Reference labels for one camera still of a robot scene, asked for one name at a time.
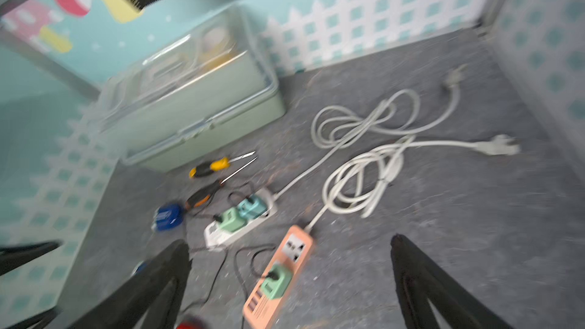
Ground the green plastic storage box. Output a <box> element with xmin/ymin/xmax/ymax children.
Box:
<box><xmin>88</xmin><ymin>6</ymin><xmax>286</xmax><ymax>172</ymax></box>

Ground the black charging cable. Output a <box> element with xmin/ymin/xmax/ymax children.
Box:
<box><xmin>189</xmin><ymin>180</ymin><xmax>257</xmax><ymax>218</ymax></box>
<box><xmin>180</xmin><ymin>246</ymin><xmax>229</xmax><ymax>316</ymax></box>

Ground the black cable with plug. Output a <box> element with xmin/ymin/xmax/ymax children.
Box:
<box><xmin>232</xmin><ymin>244</ymin><xmax>280</xmax><ymax>302</ymax></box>

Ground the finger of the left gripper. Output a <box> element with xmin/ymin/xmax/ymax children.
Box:
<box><xmin>0</xmin><ymin>240</ymin><xmax>62</xmax><ymax>276</ymax></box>
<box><xmin>7</xmin><ymin>307</ymin><xmax>59</xmax><ymax>329</ymax></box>

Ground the red electric shaver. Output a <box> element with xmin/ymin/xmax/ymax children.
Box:
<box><xmin>176</xmin><ymin>320</ymin><xmax>204</xmax><ymax>329</ymax></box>

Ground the teal charger adapter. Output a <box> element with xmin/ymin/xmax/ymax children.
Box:
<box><xmin>237</xmin><ymin>194</ymin><xmax>268</xmax><ymax>221</ymax></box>

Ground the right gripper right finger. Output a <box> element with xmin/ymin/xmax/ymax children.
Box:
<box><xmin>391</xmin><ymin>234</ymin><xmax>511</xmax><ymax>328</ymax></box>

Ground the white power strip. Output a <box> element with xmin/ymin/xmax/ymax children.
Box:
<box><xmin>204</xmin><ymin>188</ymin><xmax>277</xmax><ymax>250</ymax></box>

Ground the yellow handled screwdriver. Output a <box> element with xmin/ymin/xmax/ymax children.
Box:
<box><xmin>189</xmin><ymin>151</ymin><xmax>256</xmax><ymax>179</ymax></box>

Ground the orange power strip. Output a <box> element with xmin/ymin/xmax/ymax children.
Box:
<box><xmin>242</xmin><ymin>225</ymin><xmax>314</xmax><ymax>329</ymax></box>

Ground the white coiled power cable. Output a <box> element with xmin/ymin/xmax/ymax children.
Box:
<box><xmin>303</xmin><ymin>133</ymin><xmax>522</xmax><ymax>234</ymax></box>

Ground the blue shaver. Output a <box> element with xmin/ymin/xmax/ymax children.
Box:
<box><xmin>152</xmin><ymin>203</ymin><xmax>184</xmax><ymax>232</ymax></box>
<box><xmin>132</xmin><ymin>261</ymin><xmax>146</xmax><ymax>275</ymax></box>

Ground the green charger adapter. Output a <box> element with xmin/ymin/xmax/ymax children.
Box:
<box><xmin>261</xmin><ymin>264</ymin><xmax>293</xmax><ymax>300</ymax></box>
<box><xmin>214</xmin><ymin>207</ymin><xmax>248</xmax><ymax>233</ymax></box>

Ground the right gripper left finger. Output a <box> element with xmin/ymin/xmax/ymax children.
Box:
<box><xmin>70</xmin><ymin>240</ymin><xmax>191</xmax><ymax>328</ymax></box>

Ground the orange handled screwdriver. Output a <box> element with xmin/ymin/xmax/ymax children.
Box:
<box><xmin>184</xmin><ymin>156</ymin><xmax>257</xmax><ymax>210</ymax></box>

